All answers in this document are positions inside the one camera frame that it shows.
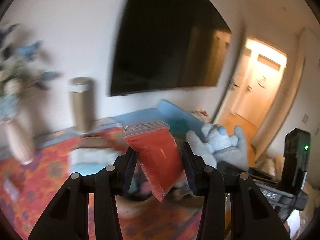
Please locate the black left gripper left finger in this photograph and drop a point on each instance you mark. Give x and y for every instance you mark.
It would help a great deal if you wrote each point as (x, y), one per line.
(66, 215)

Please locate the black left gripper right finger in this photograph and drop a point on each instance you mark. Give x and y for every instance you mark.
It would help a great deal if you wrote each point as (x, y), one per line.
(233, 205)

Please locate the grey plush toy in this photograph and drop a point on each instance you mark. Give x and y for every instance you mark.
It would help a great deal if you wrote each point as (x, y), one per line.
(219, 146)

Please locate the red zip bag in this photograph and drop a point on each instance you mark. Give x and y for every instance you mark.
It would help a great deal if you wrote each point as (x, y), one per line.
(158, 154)

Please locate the floral orange tablecloth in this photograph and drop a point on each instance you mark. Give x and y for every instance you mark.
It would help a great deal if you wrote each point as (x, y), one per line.
(40, 180)

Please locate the blue tissue pack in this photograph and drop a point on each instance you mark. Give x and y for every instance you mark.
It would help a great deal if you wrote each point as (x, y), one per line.
(87, 161)

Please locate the white ribbed vase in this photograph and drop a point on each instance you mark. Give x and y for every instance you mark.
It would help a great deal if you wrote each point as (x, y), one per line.
(20, 143)

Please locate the wooden door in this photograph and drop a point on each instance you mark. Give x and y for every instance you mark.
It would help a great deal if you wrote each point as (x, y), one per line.
(257, 80)

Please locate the gold thermos bottle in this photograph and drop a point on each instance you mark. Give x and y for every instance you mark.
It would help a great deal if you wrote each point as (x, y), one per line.
(82, 99)

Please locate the blue white artificial flowers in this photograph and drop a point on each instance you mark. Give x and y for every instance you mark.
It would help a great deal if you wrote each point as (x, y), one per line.
(17, 74)

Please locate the black wall television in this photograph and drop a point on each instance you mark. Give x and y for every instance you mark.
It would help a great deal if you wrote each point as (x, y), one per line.
(167, 44)

